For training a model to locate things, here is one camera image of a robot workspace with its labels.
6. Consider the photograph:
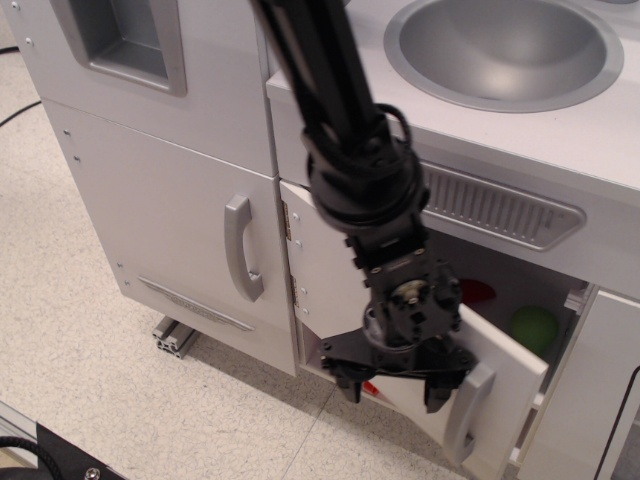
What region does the white toy kitchen cabinet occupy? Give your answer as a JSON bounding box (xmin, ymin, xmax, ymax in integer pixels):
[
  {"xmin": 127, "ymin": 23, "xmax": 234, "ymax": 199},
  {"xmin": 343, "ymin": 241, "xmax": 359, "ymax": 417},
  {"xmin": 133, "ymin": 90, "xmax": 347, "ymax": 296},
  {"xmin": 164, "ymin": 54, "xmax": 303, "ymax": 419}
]
[{"xmin": 265, "ymin": 0, "xmax": 640, "ymax": 480}]

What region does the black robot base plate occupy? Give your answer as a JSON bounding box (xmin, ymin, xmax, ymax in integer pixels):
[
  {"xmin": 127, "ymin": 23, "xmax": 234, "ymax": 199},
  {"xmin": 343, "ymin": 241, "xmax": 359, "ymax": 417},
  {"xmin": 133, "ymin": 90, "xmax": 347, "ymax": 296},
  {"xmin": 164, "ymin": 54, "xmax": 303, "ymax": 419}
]
[{"xmin": 0, "ymin": 422, "xmax": 117, "ymax": 480}]

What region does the white fridge cabinet unit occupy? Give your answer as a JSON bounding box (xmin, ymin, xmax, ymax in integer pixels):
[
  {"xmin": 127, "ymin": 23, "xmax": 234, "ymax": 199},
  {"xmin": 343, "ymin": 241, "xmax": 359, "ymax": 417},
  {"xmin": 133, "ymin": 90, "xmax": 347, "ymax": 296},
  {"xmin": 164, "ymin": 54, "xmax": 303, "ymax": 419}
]
[{"xmin": 1, "ymin": 1, "xmax": 298, "ymax": 374}]

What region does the black cable at right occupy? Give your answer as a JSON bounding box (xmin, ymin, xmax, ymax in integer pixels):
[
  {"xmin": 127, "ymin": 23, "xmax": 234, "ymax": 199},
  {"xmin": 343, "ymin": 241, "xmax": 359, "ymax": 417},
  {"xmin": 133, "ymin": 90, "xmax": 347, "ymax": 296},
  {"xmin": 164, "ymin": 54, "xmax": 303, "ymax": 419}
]
[{"xmin": 594, "ymin": 365, "xmax": 640, "ymax": 475}]

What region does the red toy chili pepper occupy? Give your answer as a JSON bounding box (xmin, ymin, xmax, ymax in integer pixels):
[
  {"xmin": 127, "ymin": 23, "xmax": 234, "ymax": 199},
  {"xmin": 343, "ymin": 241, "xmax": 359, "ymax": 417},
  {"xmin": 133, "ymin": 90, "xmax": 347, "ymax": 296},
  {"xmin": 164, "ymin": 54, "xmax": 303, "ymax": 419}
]
[{"xmin": 460, "ymin": 279, "xmax": 497, "ymax": 305}]

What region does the silver sink bowl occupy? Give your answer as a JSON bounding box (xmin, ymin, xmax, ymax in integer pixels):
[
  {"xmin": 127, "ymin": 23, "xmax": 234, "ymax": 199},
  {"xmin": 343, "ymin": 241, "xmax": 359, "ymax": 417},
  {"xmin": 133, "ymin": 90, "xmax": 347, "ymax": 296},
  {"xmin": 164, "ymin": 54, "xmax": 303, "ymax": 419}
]
[{"xmin": 384, "ymin": 1, "xmax": 624, "ymax": 113}]

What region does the silver fridge emblem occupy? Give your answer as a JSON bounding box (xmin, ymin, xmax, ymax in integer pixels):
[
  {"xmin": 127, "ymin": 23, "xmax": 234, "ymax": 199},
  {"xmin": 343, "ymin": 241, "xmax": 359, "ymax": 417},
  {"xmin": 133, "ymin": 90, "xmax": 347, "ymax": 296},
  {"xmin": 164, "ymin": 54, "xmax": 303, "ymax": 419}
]
[{"xmin": 138, "ymin": 276, "xmax": 256, "ymax": 332}]

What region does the green toy pear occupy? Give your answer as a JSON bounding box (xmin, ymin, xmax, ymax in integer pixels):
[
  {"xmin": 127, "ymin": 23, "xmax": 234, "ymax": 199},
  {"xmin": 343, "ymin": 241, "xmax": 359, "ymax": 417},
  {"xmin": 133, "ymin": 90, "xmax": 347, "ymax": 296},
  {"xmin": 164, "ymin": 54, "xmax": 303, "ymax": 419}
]
[{"xmin": 509, "ymin": 305, "xmax": 559, "ymax": 357}]

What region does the white cabinet door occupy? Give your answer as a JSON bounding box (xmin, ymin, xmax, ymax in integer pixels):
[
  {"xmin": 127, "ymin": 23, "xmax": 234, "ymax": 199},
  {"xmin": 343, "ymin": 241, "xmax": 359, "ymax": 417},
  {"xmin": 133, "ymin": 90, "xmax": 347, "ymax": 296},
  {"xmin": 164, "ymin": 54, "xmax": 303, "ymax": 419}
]
[
  {"xmin": 280, "ymin": 183, "xmax": 548, "ymax": 479},
  {"xmin": 517, "ymin": 290, "xmax": 639, "ymax": 479}
]

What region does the grey vent grille panel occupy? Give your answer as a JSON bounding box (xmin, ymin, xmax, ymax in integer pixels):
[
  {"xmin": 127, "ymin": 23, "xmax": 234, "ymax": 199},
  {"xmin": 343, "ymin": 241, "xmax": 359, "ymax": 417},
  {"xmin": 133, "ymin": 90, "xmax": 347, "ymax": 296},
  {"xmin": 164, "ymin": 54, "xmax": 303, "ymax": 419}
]
[{"xmin": 422, "ymin": 163, "xmax": 586, "ymax": 251}]

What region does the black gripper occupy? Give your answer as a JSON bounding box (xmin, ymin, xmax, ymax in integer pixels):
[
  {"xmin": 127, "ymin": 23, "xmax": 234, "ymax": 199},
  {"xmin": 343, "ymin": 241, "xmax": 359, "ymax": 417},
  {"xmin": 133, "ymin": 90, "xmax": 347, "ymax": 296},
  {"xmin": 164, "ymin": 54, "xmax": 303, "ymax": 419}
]
[{"xmin": 319, "ymin": 197, "xmax": 476, "ymax": 414}]

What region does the grey cabinet door handle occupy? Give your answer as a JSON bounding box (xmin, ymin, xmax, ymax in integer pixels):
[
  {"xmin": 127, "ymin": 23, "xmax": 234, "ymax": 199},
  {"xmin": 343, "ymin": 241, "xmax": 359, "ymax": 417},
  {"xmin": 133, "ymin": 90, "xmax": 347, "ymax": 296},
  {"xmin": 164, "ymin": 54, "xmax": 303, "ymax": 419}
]
[{"xmin": 442, "ymin": 363, "xmax": 496, "ymax": 466}]

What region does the aluminium extrusion foot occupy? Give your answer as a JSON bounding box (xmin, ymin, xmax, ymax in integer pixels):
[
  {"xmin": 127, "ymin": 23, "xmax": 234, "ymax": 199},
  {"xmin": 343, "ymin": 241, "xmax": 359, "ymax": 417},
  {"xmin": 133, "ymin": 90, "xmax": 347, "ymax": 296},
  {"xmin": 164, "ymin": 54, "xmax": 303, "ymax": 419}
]
[{"xmin": 152, "ymin": 316, "xmax": 200, "ymax": 359}]

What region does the black floor cable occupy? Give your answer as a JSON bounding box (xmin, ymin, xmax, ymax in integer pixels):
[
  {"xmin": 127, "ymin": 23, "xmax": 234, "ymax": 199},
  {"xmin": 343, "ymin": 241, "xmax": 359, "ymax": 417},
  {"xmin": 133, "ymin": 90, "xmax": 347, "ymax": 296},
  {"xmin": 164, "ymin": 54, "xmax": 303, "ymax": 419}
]
[{"xmin": 0, "ymin": 45, "xmax": 43, "ymax": 126}]

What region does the grey fridge door handle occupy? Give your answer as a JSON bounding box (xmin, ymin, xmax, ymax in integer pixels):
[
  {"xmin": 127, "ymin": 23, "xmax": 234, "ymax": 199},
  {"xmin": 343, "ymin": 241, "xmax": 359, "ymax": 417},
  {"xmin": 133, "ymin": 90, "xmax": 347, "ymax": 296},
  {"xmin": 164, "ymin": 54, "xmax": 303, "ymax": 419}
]
[{"xmin": 224, "ymin": 194, "xmax": 264, "ymax": 303}]

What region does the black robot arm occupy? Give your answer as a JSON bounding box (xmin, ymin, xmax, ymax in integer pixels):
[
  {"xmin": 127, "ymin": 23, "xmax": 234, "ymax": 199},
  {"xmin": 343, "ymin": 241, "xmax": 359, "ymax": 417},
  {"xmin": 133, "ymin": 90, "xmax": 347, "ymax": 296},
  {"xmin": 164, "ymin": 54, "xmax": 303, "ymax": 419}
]
[{"xmin": 252, "ymin": 1, "xmax": 476, "ymax": 413}]

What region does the aluminium frame rail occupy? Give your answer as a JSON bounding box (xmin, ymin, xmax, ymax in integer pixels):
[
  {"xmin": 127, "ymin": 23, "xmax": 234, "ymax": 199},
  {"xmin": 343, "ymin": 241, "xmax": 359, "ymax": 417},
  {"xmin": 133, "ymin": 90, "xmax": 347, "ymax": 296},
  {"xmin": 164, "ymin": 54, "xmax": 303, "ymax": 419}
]
[{"xmin": 1, "ymin": 402, "xmax": 38, "ymax": 467}]

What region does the red plastic cup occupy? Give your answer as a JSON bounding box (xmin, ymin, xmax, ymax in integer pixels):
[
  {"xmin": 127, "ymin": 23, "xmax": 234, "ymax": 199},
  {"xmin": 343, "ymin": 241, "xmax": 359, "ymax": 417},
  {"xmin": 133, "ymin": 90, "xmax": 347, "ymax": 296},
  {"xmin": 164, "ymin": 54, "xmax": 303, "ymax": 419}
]
[{"xmin": 362, "ymin": 381, "xmax": 386, "ymax": 400}]

